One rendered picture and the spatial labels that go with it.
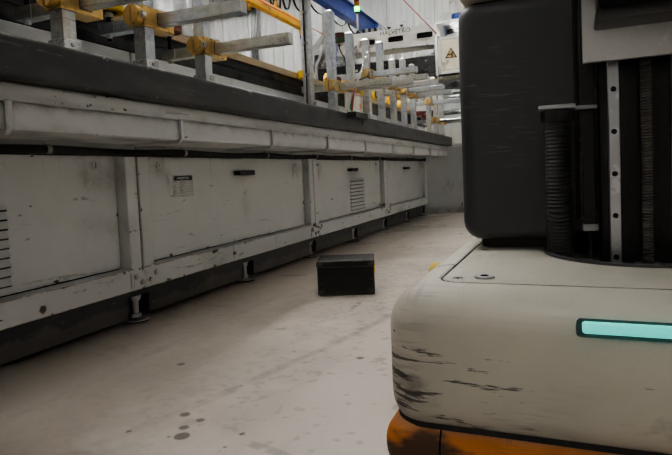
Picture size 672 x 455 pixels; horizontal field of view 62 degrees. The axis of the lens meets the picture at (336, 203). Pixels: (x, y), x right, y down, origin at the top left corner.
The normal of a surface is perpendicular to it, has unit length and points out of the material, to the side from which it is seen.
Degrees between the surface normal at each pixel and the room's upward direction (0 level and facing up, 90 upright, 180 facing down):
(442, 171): 90
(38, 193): 90
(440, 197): 90
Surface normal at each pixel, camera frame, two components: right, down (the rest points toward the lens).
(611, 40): -0.39, 0.07
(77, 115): 0.93, -0.02
